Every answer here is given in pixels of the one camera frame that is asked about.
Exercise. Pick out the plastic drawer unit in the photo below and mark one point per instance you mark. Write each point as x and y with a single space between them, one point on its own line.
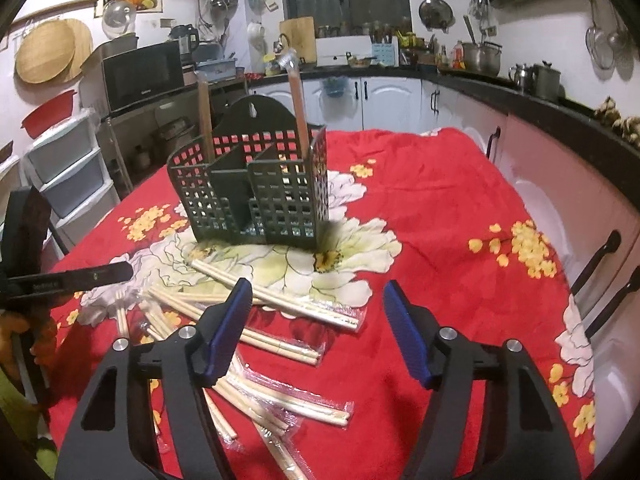
70 185

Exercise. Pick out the electric kettle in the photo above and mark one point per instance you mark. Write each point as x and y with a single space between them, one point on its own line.
184 40

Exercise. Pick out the blue hanging bag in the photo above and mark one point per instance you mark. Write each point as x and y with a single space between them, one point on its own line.
332 87

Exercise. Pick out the red floral blanket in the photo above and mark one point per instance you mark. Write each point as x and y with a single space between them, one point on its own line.
425 200

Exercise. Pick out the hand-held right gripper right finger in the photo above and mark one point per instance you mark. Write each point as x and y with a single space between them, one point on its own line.
406 340

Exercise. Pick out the knife block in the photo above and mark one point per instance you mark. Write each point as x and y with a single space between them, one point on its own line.
385 51

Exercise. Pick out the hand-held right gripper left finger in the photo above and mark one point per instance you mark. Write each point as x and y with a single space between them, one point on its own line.
234 330

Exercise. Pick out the white hanging jug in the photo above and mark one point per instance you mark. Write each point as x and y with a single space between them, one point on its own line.
255 32

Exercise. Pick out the large steel pot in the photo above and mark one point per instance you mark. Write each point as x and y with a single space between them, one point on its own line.
481 58

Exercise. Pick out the white rectangular container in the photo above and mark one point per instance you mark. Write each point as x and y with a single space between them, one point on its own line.
340 50

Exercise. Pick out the yellow green cloth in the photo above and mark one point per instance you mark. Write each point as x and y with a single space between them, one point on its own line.
44 456

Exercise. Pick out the red label bottle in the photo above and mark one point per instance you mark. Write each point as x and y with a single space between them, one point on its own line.
457 56

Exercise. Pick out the wooden cutting board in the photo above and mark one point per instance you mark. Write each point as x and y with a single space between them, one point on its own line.
298 40

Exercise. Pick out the hanging steel pan lid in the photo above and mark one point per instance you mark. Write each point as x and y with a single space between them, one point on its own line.
436 12

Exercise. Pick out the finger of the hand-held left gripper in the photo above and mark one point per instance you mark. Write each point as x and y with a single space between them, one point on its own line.
75 277

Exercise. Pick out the pile of ginger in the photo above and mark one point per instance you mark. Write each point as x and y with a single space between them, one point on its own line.
617 120

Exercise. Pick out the pile of chopsticks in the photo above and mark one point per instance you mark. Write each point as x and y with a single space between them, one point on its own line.
280 292

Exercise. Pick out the metal shelf rack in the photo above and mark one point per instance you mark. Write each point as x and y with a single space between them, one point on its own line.
118 157

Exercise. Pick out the chopstick pair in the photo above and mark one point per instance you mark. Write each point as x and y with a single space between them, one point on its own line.
300 105
203 115

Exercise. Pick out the round bamboo tray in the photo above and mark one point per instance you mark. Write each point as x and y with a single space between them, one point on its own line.
85 42
45 55

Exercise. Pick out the dark green utensil holder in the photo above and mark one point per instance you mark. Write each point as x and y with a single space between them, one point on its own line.
280 200

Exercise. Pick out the wooden pole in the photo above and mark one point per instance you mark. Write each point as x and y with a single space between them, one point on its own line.
55 8

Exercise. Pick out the hanging steel skimmer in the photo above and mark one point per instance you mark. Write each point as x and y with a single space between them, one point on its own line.
620 36

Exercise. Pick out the glass pot lid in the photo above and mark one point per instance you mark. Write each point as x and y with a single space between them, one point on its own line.
119 17

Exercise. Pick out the small steel kettle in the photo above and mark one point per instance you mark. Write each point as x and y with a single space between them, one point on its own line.
520 77

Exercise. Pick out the light blue box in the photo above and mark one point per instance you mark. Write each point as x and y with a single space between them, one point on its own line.
215 66

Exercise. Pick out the red plastic basin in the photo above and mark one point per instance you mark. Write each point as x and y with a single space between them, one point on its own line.
47 112

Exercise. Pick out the black microwave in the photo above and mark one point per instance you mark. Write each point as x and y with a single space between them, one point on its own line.
142 77

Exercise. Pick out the steel pot with lid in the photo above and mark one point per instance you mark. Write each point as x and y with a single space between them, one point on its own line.
546 81

